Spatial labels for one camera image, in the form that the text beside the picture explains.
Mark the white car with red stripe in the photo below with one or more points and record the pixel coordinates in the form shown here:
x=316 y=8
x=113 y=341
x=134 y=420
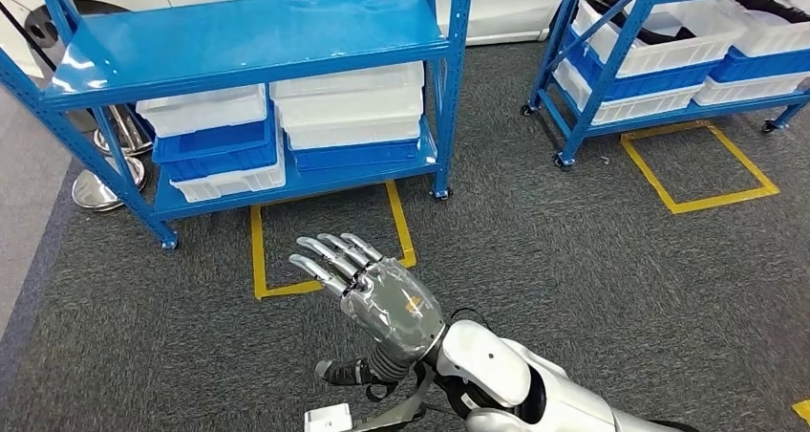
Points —
x=519 y=5

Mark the blue metal shelf rack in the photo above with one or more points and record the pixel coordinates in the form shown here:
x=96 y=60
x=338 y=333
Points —
x=253 y=36
x=607 y=68

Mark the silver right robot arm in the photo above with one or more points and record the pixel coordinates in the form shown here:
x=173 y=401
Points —
x=487 y=366

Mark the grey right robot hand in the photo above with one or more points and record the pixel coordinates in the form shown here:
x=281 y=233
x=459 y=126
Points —
x=398 y=309

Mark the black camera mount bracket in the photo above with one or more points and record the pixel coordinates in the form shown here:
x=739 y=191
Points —
x=405 y=410

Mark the chrome stanchion post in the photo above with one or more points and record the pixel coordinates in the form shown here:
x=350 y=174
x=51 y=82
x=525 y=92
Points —
x=101 y=192
x=120 y=145

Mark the black rack caster wheel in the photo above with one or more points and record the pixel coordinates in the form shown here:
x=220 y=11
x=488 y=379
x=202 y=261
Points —
x=560 y=160
x=526 y=109
x=441 y=194
x=769 y=126

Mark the black rubber trim strip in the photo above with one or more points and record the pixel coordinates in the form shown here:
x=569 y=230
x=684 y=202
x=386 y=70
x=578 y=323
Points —
x=772 y=6
x=658 y=34

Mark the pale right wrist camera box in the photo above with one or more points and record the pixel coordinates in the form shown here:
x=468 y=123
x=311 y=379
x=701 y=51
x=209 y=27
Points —
x=328 y=418

